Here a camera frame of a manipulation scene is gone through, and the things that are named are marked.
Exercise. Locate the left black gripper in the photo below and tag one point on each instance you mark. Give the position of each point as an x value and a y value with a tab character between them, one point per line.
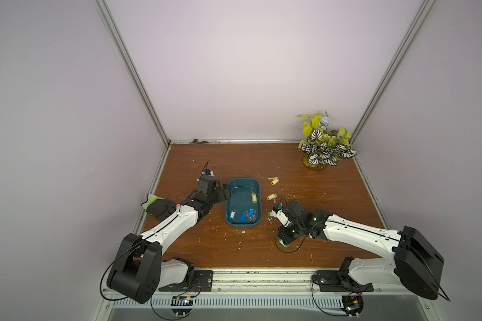
221	196

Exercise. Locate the teal plastic storage box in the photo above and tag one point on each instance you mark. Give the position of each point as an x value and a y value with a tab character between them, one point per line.
241	190

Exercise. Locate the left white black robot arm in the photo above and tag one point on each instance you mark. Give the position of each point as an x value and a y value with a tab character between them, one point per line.
139	269

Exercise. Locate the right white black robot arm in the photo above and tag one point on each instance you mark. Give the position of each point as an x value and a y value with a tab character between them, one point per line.
404	257

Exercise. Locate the black green work glove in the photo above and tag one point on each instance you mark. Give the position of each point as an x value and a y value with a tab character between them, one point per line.
160	208

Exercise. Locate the right controller board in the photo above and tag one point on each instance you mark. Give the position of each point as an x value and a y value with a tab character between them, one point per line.
352	304

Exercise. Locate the controller board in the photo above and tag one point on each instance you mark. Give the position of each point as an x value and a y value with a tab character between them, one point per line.
181	306
352	304

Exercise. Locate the artificial potted plant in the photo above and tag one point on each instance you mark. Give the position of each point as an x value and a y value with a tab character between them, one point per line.
323	147

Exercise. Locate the left controller board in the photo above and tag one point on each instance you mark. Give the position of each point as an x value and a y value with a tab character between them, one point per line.
181	306

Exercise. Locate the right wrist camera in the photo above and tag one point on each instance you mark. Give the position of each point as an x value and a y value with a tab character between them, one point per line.
279	214

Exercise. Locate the aluminium front rail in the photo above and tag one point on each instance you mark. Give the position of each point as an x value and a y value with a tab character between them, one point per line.
259	280

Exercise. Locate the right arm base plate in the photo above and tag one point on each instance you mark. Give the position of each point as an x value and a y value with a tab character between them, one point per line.
335	281

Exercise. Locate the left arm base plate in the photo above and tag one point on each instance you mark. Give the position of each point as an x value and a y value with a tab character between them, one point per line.
199	281

